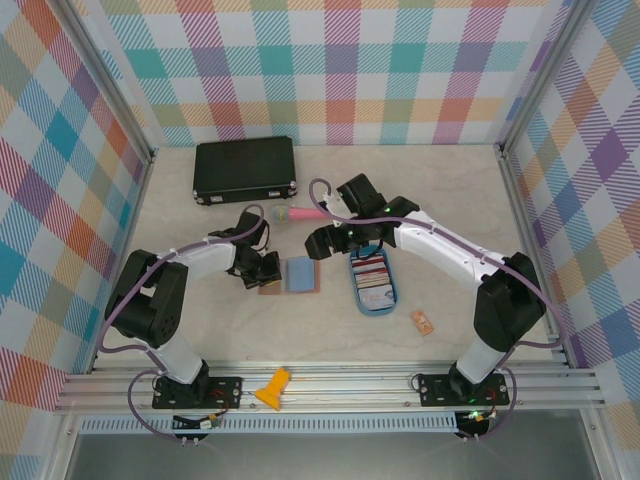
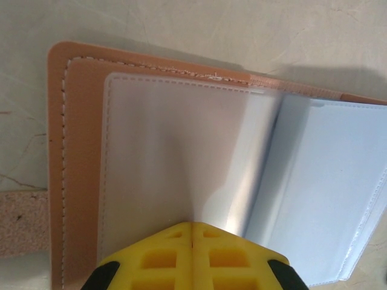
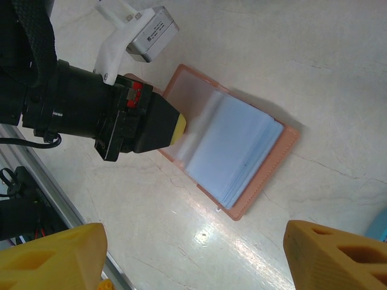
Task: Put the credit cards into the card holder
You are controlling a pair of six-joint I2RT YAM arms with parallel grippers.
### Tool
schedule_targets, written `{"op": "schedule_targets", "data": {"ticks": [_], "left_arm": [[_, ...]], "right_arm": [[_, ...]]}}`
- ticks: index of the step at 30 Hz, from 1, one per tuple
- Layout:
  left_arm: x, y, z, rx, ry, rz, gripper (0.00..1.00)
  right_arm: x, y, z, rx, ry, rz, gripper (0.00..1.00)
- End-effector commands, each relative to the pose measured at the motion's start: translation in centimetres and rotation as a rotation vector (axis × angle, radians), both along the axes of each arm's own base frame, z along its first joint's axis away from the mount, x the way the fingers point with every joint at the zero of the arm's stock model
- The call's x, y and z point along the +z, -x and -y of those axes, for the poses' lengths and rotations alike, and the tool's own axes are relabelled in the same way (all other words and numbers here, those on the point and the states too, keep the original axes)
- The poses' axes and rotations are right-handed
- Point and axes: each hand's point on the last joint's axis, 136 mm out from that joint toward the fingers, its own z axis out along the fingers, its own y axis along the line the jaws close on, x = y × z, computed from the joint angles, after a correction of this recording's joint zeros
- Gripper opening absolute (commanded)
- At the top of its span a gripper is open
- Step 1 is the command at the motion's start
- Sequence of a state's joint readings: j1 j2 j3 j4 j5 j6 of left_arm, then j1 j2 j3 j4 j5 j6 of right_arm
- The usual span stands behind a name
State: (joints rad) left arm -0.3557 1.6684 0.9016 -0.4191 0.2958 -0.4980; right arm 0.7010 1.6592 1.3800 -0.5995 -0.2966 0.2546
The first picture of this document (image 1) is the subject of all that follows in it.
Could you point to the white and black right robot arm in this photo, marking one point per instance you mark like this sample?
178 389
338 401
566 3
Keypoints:
440 247

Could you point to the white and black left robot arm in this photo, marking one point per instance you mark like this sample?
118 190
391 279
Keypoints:
200 262

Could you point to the dark red card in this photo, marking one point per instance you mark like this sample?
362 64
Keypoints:
369 262

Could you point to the blue oval card tray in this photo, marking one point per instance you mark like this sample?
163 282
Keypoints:
372 312

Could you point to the small orange printed card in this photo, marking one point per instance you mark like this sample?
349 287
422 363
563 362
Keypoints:
422 322

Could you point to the pink toy microphone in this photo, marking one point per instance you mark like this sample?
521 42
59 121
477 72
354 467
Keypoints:
300 214

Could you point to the black hard case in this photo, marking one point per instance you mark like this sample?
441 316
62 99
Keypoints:
245 165

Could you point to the yellow spare gripper finger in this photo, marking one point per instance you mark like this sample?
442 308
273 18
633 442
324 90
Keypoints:
274 390

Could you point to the grey metal panel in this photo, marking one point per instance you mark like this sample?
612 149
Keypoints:
325 457

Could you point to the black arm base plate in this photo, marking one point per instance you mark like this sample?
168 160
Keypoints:
435 390
227 390

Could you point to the aluminium table edge rail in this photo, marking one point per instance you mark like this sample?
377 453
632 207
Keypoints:
137 205
531 250

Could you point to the aluminium mounting rail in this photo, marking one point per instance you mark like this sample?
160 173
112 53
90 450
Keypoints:
350 385

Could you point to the aluminium frame post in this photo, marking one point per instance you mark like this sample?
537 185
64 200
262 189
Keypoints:
108 80
541 80

